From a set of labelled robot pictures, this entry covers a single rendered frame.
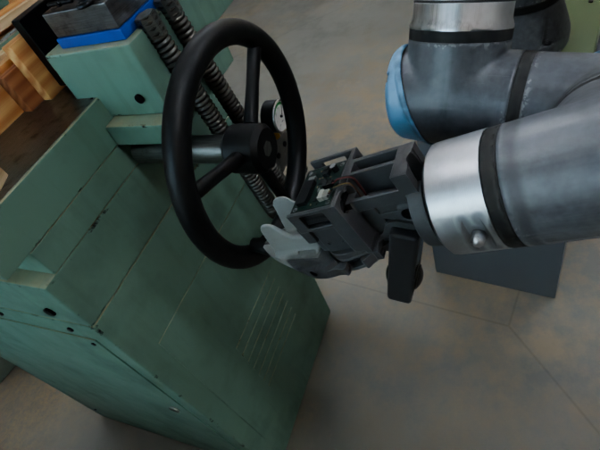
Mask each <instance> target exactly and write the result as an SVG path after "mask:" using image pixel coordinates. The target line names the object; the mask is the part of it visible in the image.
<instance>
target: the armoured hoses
mask: <svg viewBox="0 0 600 450"><path fill-rule="evenodd" d="M154 6H155V7H156V9H157V11H161V12H162V14H163V15H164V16H165V19H166V20H167V21H168V22H169V24H170V25H171V28H172V29H173V30H174V31H175V34H176V35H178V39H180V43H181V44H182V45H183V46H184V47H185V46H186V44H187V43H188V41H189V40H190V39H191V38H192V37H193V36H194V35H195V34H196V31H195V30H194V26H191V21H188V17H187V16H186V15H185V12H184V11H183V8H182V6H181V5H180V3H179V1H178V0H154ZM157 11H156V10H155V9H154V8H147V9H145V10H144V11H143V12H141V13H139V14H138V15H137V17H136V19H135V20H134V22H135V23H136V24H137V26H138V28H139V29H142V30H143V31H144V32H145V33H146V34H147V38H149V39H150V40H151V44H153V45H154V48H155V49H157V53H158V54H160V55H161V58H162V59H163V61H164V63H166V64H167V68H169V69H170V72H172V70H173V68H174V65H175V63H176V61H177V60H178V58H179V55H180V53H181V51H180V50H179V49H178V46H177V45H175V41H174V40H172V39H171V35H169V34H168V30H167V28H166V26H165V24H164V23H163V21H162V19H161V18H160V16H159V14H158V13H157ZM203 78H204V79H205V82H207V85H208V86H209V87H210V89H211V90H212V93H213V94H215V97H216V98H218V102H220V104H221V105H222V109H224V110H225V113H227V115H228V116H229V118H230V119H231V121H232V123H234V124H239V123H244V111H245V109H244V108H243V106H242V105H241V104H240V102H239V101H238V99H237V98H236V95H235V94H234V93H233V90H231V87H230V86H229V83H228V82H227V81H226V79H224V76H223V75H222V74H221V71H219V67H218V66H216V62H214V61H213V59H212V61H211V62H210V64H209V66H208V67H207V69H206V71H205V73H204V76H203ZM195 108H196V111H198V114H199V115H201V119H203V120H204V123H206V126H207V127H209V130H210V131H211V133H212V134H214V135H220V134H224V133H225V131H226V129H227V128H228V127H229V126H228V124H227V122H225V119H223V118H222V115H220V112H219V111H218V109H217V107H215V104H214V103H213V100H212V99H210V96H209V95H207V91H205V90H204V87H202V83H200V86H199V89H198V92H197V95H196V102H195ZM272 170H273V172H274V173H275V175H276V177H277V178H278V180H279V182H280V183H281V184H282V186H283V187H284V186H285V181H286V176H285V175H284V173H283V172H282V170H281V168H280V167H279V165H278V163H277V162H275V163H274V165H273V166H272ZM239 174H240V176H241V177H242V178H243V180H244V181H245V183H246V184H247V185H248V187H249V188H250V189H251V191H252V192H253V194H254V196H255V197H256V199H257V200H258V202H259V203H260V205H261V206H262V208H263V209H264V211H265V212H266V213H267V215H269V216H270V217H271V218H272V219H274V217H275V215H276V210H275V208H274V206H273V200H274V199H275V198H274V196H273V195H272V193H271V192H270V190H269V189H268V187H267V185H266V184H265V182H264V181H263V179H262V178H261V176H260V175H259V174H244V173H239Z"/></svg>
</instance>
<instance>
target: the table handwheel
mask: <svg viewBox="0 0 600 450"><path fill-rule="evenodd" d="M228 46H244V47H246V48H247V57H246V99H245V111H244V123H239V124H232V125H230V126H229V127H228V128H227V129H226V131H225V133H224V134H220V135H192V121H193V113H194V107H195V102H196V95H197V92H198V89H199V86H200V83H201V81H202V78H203V76H204V73H205V71H206V69H207V67H208V66H209V64H210V62H211V61H212V59H213V58H214V57H215V55H216V54H217V53H219V52H220V51H221V50H222V49H224V48H225V47H228ZM261 61H262V62H263V64H264V65H265V67H266V68H267V70H268V71H269V73H270V75H271V77H272V79H273V81H274V83H275V85H276V88H277V90H278V92H279V98H280V101H281V104H282V108H283V112H284V116H285V122H286V128H287V175H286V181H285V186H284V187H283V186H282V184H281V183H280V182H279V180H278V178H277V177H276V175H275V173H274V172H273V170H272V166H273V165H274V163H275V162H276V158H277V152H278V146H277V140H276V137H275V135H274V133H273V131H272V130H271V129H270V127H269V126H268V125H267V124H265V123H258V109H259V78H260V64H261ZM130 151H131V154H132V157H133V158H134V160H135V161H136V162H138V163H163V169H164V175H165V179H166V184H167V188H168V191H169V195H170V198H171V203H172V205H173V208H174V211H175V213H176V215H177V217H178V219H179V222H180V224H181V226H182V228H183V229H184V230H185V232H186V234H187V236H188V237H189V239H190V240H191V241H192V243H193V244H194V245H195V246H196V247H197V249H198V250H199V251H200V252H201V253H202V254H203V255H205V256H206V257H207V258H208V259H210V260H211V261H213V262H215V263H218V264H219V265H221V266H224V267H227V268H231V269H247V268H251V267H254V266H255V265H258V264H260V263H262V262H264V261H265V260H267V259H268V258H269V257H270V256H269V255H266V254H260V253H256V252H252V251H251V250H250V246H249V245H250V244H249V245H246V246H238V245H234V244H232V243H230V242H229V241H228V240H226V239H225V238H224V237H223V236H222V235H221V234H220V233H219V232H218V231H217V229H216V228H215V227H214V226H213V224H212V222H211V221H210V219H209V217H208V215H207V213H206V211H205V209H204V206H203V203H202V200H201V198H202V197H203V196H204V195H206V194H207V193H208V192H209V191H210V190H211V189H212V188H214V187H215V186H216V185H217V184H218V183H219V182H221V181H222V180H223V179H225V178H226V177H227V176H229V175H230V173H232V172H233V173H244V174H260V176H261V177H262V178H263V180H264V181H265V182H266V183H267V185H268V186H269V187H270V189H271V191H272V192H273V193H274V195H275V196H276V197H279V196H286V197H288V198H290V199H292V200H293V201H296V199H297V197H298V194H299V192H300V190H301V187H302V185H303V184H304V180H305V172H306V158H307V142H306V128H305V120H304V109H303V105H302V100H301V96H300V93H299V90H298V86H297V84H296V79H295V77H294V74H293V72H292V70H291V68H290V66H289V64H288V61H287V59H286V57H285V55H284V54H283V53H282V51H281V50H280V48H279V46H278V45H277V44H276V42H275V41H274V40H273V39H272V38H271V36H270V35H268V34H267V33H266V32H265V31H264V30H263V29H261V28H260V27H258V26H257V25H255V24H253V23H252V22H250V21H246V20H242V19H238V18H225V19H220V20H217V21H213V22H211V23H209V24H208V25H206V26H204V27H203V28H201V29H200V30H199V31H197V33H196V34H195V35H194V36H193V37H192V38H191V39H190V40H189V41H188V43H187V44H186V46H185V47H184V49H183V50H182V52H181V53H180V55H179V58H178V60H177V61H176V63H175V65H174V68H173V70H172V73H171V77H170V80H169V84H168V87H167V90H166V95H165V99H164V105H163V111H162V143H161V144H152V145H131V148H130ZM193 163H218V165H217V166H216V167H214V168H213V169H212V170H211V171H209V172H208V173H206V174H205V175H204V176H203V177H202V178H200V179H199V180H197V181H196V177H195V173H194V166H193Z"/></svg>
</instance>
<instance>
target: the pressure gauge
mask: <svg viewBox="0 0 600 450"><path fill-rule="evenodd" d="M281 107H282V104H281V101H280V99H273V100H266V101H264V103H263V104H262V108H261V113H260V117H261V123H265V124H267V125H268V126H269V127H270V129H271V130H272V131H273V133H274V135H275V137H276V139H279V138H280V134H279V133H284V132H285V131H286V130H287V128H286V122H285V116H284V112H283V108H282V114H281ZM280 115H283V117H282V118H280Z"/></svg>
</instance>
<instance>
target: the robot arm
mask: <svg viewBox="0 0 600 450"><path fill-rule="evenodd" d="M570 32H571V20H570V17H569V14H568V10H567V6H566V3H565V0H414V4H413V17H412V21H411V24H410V31H409V39H408V44H404V45H402V46H400V47H399V48H398V49H397V50H396V51H395V52H394V54H393V56H392V58H391V60H390V63H389V66H388V69H387V82H386V86H385V101H386V109H387V117H388V120H389V122H390V125H391V127H392V129H393V130H394V131H395V133H396V134H397V135H399V136H400V137H402V138H407V139H412V140H417V141H422V142H424V143H425V144H428V145H432V146H430V148H429V151H428V152H427V154H426V155H425V157H424V155H423V153H422V152H421V150H420V148H419V147H418V146H417V144H416V143H415V141H412V142H409V143H406V144H402V145H400V146H395V147H391V148H389V149H386V150H383V151H379V152H377V153H374V154H368V155H365V156H363V155H362V154H361V152H360V151H359V150H358V148H357V147H353V148H350V149H347V150H345V151H342V152H339V153H336V154H332V155H329V156H326V157H323V158H321V159H317V160H314V161H311V166H312V167H313V168H314V170H312V171H308V174H307V176H306V178H305V180H304V184H303V185H302V187H301V190H300V192H299V194H298V197H297V199H296V201H293V200H292V199H290V198H288V197H286V196H279V197H276V198H275V199H274V200H273V206H274V208H275V210H276V212H277V214H278V216H279V218H280V220H281V222H282V223H283V225H284V227H285V228H283V229H280V228H278V227H276V226H274V225H271V224H263V225H262V226H261V232H262V234H263V235H264V237H265V238H266V239H267V240H266V242H265V244H264V246H263V248H264V249H265V251H266V252H267V253H268V254H269V255H270V256H271V257H272V258H274V259H275V260H276V261H278V262H280V263H283V264H285V265H286V266H288V267H290V268H293V269H295V270H296V271H299V272H301V273H303V274H305V275H308V276H310V277H313V278H316V279H330V278H334V277H336V276H340V275H347V276H349V275H350V274H351V271H356V270H360V269H362V268H364V267H367V268H370V267H371V266H372V265H373V264H374V263H376V262H377V261H378V260H380V259H384V257H385V254H386V251H388V266H387V269H386V277H387V297H388V298H389V299H392V300H396V301H399V302H403V303H407V304H409V303H410V302H411V301H412V299H413V292H414V289H416V288H417V287H418V286H419V285H420V284H421V283H422V280H423V269H422V267H421V254H422V248H423V241H424V242H425V243H426V244H428V245H429V246H445V248H447V249H448V250H449V251H450V252H452V253H453V254H474V253H481V252H488V251H495V250H503V249H510V248H517V247H524V246H541V245H548V244H555V243H563V242H571V241H578V240H585V239H592V238H600V50H599V51H597V52H594V53H577V52H561V51H562V50H563V49H564V48H565V46H566V45H567V43H568V41H569V37H570ZM342 156H344V157H345V158H346V159H347V160H344V161H341V162H336V163H332V164H331V165H327V166H326V165H325V164H324V163H325V162H328V161H331V160H334V159H337V158H339V157H342Z"/></svg>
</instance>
